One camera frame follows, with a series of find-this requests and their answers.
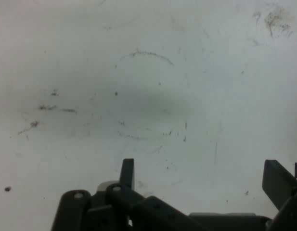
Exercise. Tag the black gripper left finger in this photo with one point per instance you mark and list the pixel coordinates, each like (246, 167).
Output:
(143, 211)

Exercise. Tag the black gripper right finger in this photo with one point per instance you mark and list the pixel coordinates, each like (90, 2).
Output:
(280, 185)

